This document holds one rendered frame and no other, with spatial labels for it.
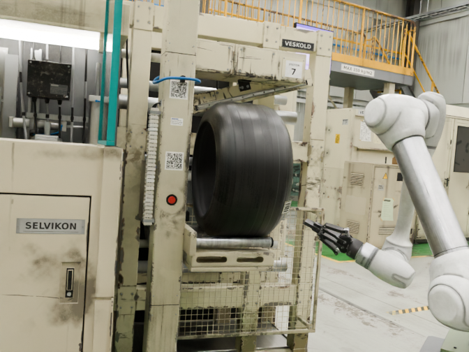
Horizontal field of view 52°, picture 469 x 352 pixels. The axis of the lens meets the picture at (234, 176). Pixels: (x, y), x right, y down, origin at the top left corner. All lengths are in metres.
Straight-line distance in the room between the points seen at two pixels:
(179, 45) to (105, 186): 0.97
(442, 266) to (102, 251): 0.91
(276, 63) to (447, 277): 1.39
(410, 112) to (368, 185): 4.96
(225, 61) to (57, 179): 1.33
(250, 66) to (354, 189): 4.56
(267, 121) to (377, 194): 4.74
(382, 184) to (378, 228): 0.59
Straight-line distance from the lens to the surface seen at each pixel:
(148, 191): 1.99
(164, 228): 2.01
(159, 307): 2.09
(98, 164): 1.20
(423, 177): 1.56
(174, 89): 2.00
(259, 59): 2.40
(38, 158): 1.19
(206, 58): 2.32
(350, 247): 1.90
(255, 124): 1.93
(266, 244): 2.07
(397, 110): 1.60
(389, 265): 1.87
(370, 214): 6.57
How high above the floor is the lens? 1.28
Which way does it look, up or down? 3 degrees down
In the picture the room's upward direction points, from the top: 4 degrees clockwise
